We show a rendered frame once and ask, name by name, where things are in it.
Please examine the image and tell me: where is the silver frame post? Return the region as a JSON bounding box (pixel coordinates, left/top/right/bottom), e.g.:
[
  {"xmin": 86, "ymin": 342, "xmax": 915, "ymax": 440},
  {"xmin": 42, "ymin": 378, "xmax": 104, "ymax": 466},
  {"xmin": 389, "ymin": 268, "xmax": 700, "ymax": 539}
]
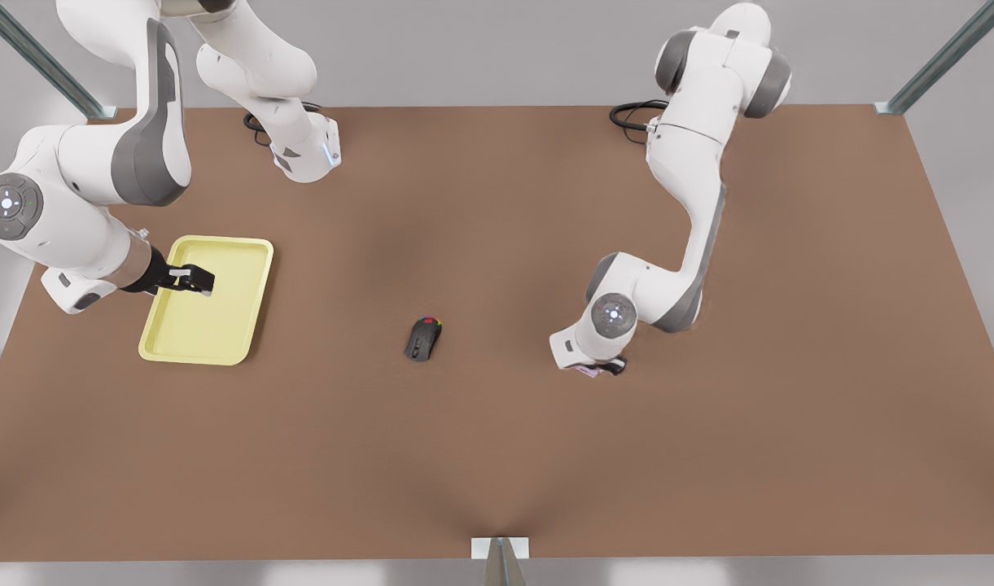
[
  {"xmin": 874, "ymin": 0, "xmax": 994, "ymax": 115},
  {"xmin": 471, "ymin": 536, "xmax": 530, "ymax": 586},
  {"xmin": 0, "ymin": 0, "xmax": 118, "ymax": 121}
]

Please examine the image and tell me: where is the black computer mouse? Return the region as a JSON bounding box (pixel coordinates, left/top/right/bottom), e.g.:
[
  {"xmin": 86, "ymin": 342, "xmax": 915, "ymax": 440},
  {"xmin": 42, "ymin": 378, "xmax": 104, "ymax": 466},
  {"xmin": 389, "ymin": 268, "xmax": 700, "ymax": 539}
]
[{"xmin": 405, "ymin": 317, "xmax": 443, "ymax": 362}]

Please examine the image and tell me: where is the black cable loop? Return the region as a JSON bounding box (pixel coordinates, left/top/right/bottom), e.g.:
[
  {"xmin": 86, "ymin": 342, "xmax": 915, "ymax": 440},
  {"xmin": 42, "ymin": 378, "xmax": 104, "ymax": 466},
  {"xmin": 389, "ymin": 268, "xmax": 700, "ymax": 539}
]
[
  {"xmin": 243, "ymin": 102, "xmax": 324, "ymax": 147},
  {"xmin": 610, "ymin": 99, "xmax": 670, "ymax": 144}
]

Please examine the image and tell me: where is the pale yellow plastic tray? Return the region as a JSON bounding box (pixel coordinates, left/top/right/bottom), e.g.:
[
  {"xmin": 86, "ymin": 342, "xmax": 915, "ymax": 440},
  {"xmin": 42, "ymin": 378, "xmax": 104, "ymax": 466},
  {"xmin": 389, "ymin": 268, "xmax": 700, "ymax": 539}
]
[{"xmin": 138, "ymin": 235, "xmax": 274, "ymax": 366}]

